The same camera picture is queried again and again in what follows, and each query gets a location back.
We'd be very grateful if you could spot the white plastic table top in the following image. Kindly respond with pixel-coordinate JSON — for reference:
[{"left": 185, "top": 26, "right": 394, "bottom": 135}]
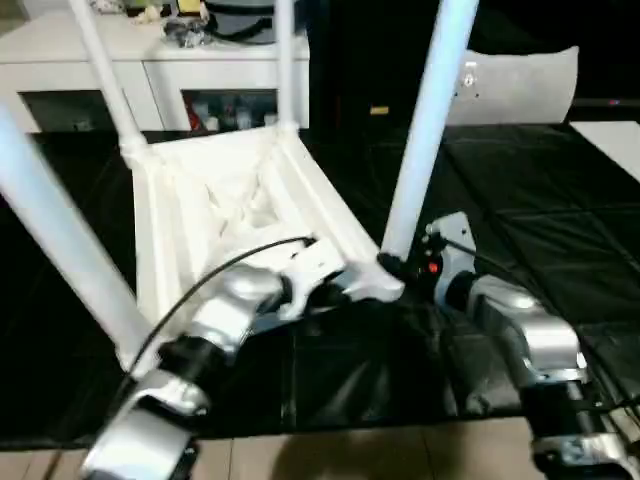
[{"left": 117, "top": 124, "right": 406, "bottom": 381}]

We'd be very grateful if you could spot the black work mat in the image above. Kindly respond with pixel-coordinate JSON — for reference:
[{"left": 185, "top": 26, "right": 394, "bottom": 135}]
[{"left": 0, "top": 122, "right": 640, "bottom": 441}]

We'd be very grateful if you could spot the black cabinet with yellow label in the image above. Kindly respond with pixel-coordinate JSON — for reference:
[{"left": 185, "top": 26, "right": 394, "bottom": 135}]
[{"left": 307, "top": 0, "right": 426, "bottom": 131}]

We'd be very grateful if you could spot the white flat board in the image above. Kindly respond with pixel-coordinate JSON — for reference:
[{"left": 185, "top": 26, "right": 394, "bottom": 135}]
[{"left": 569, "top": 119, "right": 640, "bottom": 184}]

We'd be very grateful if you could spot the grey helmet on cabinet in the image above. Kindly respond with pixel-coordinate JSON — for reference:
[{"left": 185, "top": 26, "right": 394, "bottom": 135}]
[{"left": 204, "top": 0, "right": 306, "bottom": 46}]

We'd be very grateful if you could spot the dark clutter on cabinet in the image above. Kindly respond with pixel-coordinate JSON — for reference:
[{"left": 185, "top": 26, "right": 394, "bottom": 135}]
[{"left": 162, "top": 17, "right": 211, "bottom": 50}]

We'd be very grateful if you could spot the cream toy figure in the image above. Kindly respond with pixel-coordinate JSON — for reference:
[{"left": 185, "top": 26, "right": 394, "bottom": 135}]
[{"left": 133, "top": 3, "right": 165, "bottom": 26}]

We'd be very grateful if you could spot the white glass-door cabinet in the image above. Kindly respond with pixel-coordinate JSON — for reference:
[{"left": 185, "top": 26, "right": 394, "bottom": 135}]
[{"left": 0, "top": 12, "right": 311, "bottom": 134}]

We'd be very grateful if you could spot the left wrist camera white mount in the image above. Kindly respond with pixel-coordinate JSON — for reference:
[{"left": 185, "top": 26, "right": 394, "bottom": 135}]
[{"left": 277, "top": 239, "right": 351, "bottom": 321}]

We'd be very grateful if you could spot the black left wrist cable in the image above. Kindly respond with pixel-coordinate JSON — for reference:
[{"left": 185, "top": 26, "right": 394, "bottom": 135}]
[{"left": 44, "top": 235, "right": 316, "bottom": 480}]

